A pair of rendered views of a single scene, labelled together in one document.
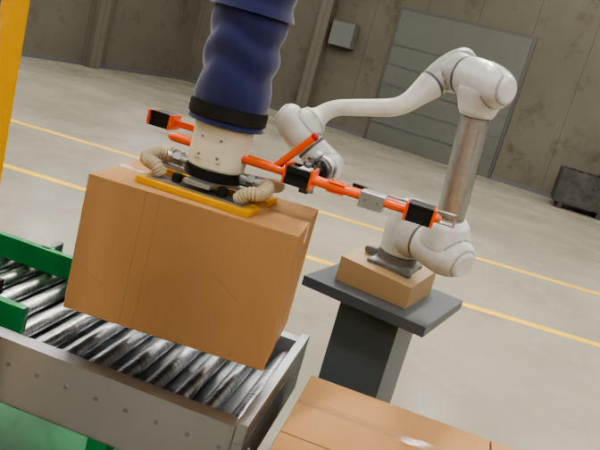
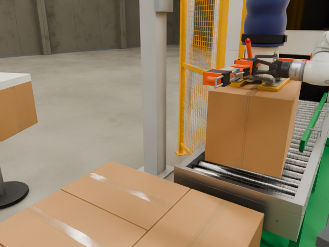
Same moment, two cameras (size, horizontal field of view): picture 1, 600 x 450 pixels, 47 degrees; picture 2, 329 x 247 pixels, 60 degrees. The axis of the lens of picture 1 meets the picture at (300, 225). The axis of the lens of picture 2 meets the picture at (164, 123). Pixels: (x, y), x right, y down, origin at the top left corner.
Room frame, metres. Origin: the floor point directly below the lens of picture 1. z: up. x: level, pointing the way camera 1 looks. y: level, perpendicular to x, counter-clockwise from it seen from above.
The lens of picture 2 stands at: (2.09, -1.40, 1.42)
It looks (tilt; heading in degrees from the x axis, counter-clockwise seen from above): 20 degrees down; 113
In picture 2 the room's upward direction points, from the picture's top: straight up
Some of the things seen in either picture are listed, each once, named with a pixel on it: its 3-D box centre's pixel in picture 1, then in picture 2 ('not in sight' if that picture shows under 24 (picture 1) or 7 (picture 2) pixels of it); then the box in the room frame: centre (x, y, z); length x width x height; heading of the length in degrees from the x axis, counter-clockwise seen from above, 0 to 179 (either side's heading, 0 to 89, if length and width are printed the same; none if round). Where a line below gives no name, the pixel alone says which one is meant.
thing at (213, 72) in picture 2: (420, 213); (215, 77); (1.85, -0.31, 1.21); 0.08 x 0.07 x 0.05; 80
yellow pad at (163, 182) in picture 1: (198, 188); (242, 76); (1.87, 0.30, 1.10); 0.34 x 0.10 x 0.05; 80
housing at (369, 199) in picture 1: (372, 200); (229, 73); (1.88, -0.18, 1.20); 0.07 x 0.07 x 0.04; 80
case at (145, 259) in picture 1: (197, 255); (255, 116); (1.98, 0.27, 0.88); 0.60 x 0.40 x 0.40; 85
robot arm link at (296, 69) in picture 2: (320, 169); (297, 70); (2.15, -0.02, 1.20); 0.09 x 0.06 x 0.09; 79
